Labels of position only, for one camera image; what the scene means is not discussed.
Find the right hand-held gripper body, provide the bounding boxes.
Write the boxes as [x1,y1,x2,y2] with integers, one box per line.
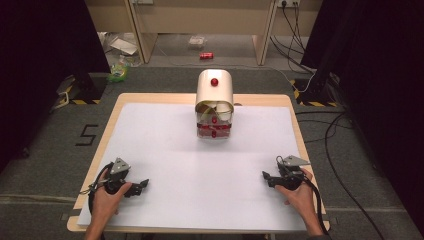
[278,154,311,192]

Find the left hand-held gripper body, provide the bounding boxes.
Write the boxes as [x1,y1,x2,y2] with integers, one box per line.
[104,157,134,198]

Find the clear drawer with red contents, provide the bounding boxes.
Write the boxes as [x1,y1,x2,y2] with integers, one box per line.
[196,122,232,140]

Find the white mini drawer cabinet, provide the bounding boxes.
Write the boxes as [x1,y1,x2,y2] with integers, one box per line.
[194,68,235,140]

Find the person's right hand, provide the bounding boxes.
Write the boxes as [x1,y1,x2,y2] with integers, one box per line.
[275,168,316,215]

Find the person's left hand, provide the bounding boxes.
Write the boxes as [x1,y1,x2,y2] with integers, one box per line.
[90,168,133,219]

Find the white table mat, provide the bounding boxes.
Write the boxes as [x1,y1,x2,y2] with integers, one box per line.
[77,102,308,233]

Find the wooden table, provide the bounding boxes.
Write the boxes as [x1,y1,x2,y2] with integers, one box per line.
[66,93,332,235]

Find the clear drawer with pale contents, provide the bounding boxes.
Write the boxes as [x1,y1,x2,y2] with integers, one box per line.
[195,100,234,125]

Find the pile of red coffee sticks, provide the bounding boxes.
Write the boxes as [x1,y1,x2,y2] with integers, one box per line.
[197,123,232,138]

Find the stand base with hazard tape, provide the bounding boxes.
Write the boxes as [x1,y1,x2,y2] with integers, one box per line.
[289,77,338,108]
[49,74,108,113]

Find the pale paper packets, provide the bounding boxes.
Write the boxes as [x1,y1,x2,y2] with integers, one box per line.
[196,101,233,122]

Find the green plastic bag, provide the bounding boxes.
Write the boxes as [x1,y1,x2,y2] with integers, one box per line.
[106,54,131,84]

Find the black curtain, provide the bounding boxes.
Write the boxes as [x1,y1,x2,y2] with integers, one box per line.
[299,0,424,236]
[0,0,112,174]

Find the white crumpled plastic sheets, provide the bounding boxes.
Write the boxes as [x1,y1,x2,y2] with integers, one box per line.
[97,31,140,57]

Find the clear plastic package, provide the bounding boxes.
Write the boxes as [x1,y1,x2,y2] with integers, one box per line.
[187,35,208,50]

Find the beige wooden desk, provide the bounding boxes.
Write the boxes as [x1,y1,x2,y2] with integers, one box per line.
[84,0,324,67]

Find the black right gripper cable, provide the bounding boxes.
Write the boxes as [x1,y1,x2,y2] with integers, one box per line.
[301,175,330,236]

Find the black floor cable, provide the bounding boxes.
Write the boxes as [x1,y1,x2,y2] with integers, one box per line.
[294,110,386,240]

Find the black cables from socket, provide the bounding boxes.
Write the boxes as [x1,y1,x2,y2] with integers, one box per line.
[269,3,318,74]

